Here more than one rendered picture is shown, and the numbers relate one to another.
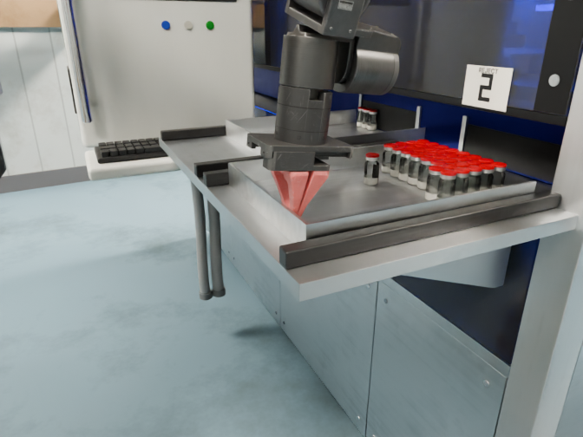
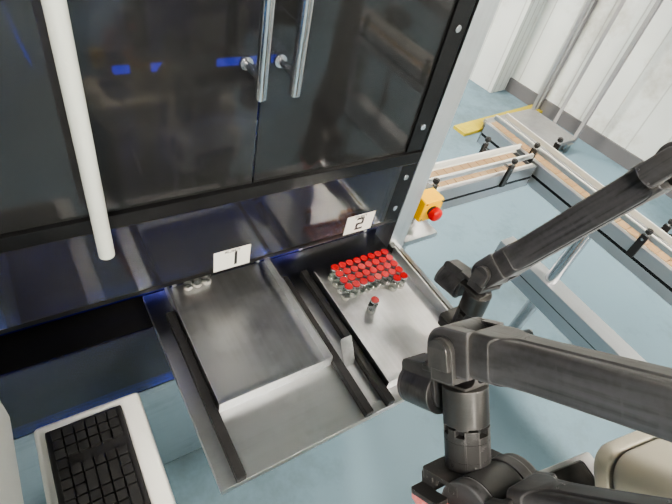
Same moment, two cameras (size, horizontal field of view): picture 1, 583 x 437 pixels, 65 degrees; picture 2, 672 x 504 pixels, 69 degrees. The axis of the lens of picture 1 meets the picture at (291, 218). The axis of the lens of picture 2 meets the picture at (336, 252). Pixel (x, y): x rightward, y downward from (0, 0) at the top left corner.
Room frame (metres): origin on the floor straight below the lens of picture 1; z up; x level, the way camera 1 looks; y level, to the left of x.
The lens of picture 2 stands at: (1.00, 0.60, 1.82)
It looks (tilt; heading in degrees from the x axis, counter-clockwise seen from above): 44 degrees down; 254
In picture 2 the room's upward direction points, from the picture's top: 15 degrees clockwise
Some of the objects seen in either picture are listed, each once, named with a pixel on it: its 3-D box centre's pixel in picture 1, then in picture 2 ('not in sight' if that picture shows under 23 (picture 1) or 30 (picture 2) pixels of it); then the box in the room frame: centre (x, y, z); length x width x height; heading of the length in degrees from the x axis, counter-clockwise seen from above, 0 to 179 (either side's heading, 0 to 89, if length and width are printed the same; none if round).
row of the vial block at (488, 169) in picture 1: (444, 166); (363, 270); (0.68, -0.23, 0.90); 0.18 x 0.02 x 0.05; 25
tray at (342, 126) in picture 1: (321, 132); (245, 322); (0.98, -0.06, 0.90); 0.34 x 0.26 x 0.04; 116
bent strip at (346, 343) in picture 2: not in sight; (359, 369); (0.73, 0.06, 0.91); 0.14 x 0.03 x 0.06; 116
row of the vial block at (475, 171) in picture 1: (432, 169); (367, 276); (0.67, -0.21, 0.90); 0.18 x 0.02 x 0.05; 25
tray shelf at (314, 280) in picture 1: (332, 168); (322, 327); (0.79, -0.07, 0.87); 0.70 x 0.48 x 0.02; 25
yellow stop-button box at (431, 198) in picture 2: not in sight; (424, 203); (0.49, -0.42, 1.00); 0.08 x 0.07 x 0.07; 115
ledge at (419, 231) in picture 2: not in sight; (407, 224); (0.50, -0.47, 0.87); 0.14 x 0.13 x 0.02; 115
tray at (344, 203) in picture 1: (371, 183); (390, 310); (0.62, -0.11, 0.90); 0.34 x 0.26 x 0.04; 115
